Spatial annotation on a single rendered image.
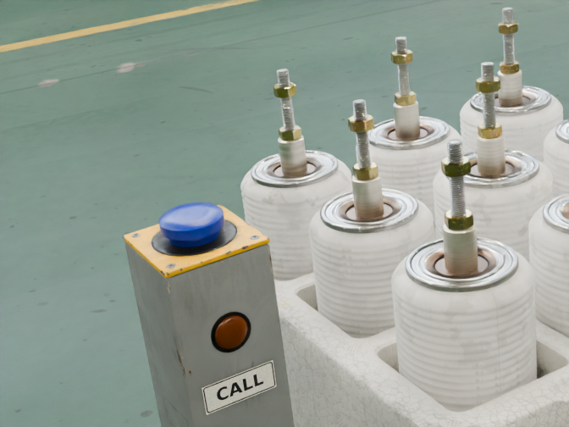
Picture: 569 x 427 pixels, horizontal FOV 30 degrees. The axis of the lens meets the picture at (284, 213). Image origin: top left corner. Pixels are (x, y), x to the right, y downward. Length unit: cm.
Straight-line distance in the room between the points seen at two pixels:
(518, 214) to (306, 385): 21
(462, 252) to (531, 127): 30
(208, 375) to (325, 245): 18
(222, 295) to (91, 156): 116
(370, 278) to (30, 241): 80
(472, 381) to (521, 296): 6
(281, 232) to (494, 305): 25
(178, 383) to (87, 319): 60
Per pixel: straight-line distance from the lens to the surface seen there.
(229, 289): 64
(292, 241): 89
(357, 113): 78
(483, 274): 71
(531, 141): 100
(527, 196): 84
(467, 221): 71
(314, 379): 82
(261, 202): 88
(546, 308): 80
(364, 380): 74
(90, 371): 116
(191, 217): 65
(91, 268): 139
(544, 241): 77
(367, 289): 79
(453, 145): 69
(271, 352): 68
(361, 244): 78
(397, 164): 93
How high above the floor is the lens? 59
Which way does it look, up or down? 24 degrees down
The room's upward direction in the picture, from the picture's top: 7 degrees counter-clockwise
